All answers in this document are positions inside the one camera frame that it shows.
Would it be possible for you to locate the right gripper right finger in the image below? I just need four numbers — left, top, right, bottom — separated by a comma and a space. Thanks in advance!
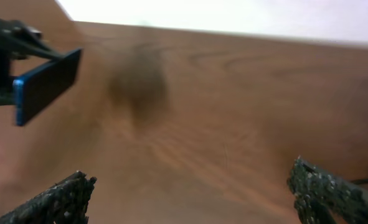
287, 157, 368, 224

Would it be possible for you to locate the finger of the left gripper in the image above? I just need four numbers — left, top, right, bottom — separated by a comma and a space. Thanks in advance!
0, 19, 64, 60

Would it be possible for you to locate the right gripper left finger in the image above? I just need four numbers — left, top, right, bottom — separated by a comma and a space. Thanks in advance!
0, 170, 97, 224

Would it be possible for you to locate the blue Galaxy smartphone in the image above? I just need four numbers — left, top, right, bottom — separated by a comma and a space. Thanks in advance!
12, 48, 82, 126

